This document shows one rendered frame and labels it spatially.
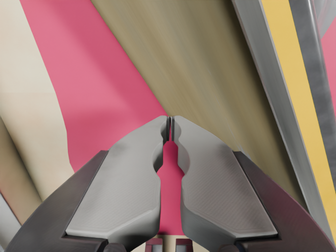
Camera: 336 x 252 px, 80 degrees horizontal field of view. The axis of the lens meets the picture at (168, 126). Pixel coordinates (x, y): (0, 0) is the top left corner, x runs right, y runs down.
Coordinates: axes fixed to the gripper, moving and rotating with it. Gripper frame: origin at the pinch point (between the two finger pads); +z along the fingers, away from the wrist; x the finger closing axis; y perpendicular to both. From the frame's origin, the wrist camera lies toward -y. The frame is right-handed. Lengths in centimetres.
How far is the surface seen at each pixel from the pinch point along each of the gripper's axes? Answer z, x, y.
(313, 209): -1.1, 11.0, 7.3
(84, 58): 4.5, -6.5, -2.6
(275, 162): 0.4, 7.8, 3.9
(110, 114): 4.5, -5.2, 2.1
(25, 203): 2.5, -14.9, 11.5
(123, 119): 4.5, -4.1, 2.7
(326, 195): 0.9, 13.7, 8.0
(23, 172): 3.9, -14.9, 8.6
